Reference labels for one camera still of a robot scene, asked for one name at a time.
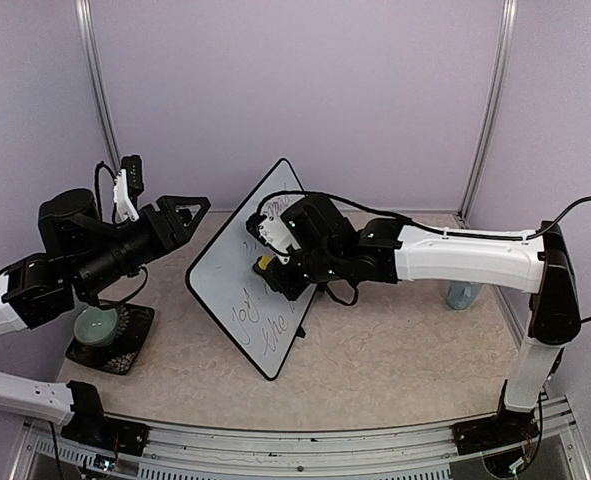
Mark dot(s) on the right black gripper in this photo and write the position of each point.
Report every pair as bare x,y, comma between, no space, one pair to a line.
291,289

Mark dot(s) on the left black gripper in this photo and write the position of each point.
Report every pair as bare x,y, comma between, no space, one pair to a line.
180,233

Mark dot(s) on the yellow black whiteboard eraser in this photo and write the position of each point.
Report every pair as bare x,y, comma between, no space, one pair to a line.
262,264

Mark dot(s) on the white whiteboard black frame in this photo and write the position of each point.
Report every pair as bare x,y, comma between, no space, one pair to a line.
260,322

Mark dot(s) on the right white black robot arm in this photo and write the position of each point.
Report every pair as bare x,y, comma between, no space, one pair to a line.
315,244

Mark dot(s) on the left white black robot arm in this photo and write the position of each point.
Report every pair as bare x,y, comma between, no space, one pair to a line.
83,256

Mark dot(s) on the pale green ceramic bowl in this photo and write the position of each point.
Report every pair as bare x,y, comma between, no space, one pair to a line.
95,327

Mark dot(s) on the light blue ceramic mug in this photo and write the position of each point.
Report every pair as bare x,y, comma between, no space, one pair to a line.
461,295

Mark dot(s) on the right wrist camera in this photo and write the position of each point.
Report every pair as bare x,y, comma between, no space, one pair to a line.
272,233

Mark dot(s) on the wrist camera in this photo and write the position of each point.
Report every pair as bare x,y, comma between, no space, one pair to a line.
128,186
272,233

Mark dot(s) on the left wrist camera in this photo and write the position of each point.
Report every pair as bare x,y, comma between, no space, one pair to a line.
128,186

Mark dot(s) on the aluminium front rail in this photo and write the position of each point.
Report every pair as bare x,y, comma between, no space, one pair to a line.
174,451

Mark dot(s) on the left aluminium corner post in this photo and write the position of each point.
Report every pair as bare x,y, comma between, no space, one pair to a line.
91,53

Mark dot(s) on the aluminium corner post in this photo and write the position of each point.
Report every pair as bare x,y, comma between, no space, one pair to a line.
492,107
91,53

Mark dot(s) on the right aluminium corner post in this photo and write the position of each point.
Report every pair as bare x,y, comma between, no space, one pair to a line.
492,107

